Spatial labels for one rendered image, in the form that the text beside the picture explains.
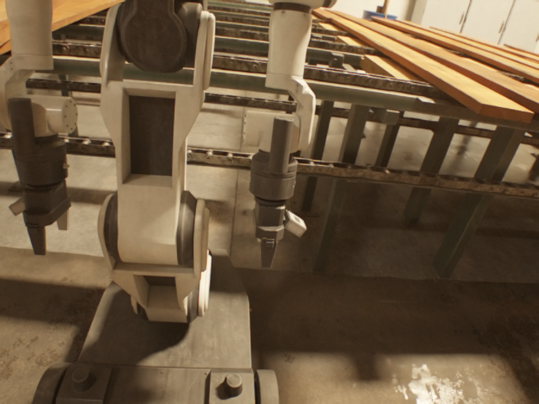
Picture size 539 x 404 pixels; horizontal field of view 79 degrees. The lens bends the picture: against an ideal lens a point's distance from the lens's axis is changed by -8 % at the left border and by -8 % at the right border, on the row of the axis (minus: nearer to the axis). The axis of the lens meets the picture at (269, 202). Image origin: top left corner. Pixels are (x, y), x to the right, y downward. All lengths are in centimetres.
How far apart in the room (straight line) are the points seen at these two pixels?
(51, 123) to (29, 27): 16
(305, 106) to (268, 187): 16
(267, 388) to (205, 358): 19
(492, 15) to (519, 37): 75
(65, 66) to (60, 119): 44
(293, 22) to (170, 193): 35
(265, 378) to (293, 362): 29
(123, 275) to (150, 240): 14
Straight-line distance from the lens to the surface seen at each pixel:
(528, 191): 155
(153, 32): 61
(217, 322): 109
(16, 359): 135
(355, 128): 121
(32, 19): 71
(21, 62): 71
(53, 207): 76
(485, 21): 765
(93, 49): 111
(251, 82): 100
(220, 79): 100
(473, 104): 99
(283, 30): 63
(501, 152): 151
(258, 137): 63
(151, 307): 91
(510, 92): 135
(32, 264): 164
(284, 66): 62
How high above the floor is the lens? 105
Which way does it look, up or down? 33 degrees down
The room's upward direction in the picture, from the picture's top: 9 degrees clockwise
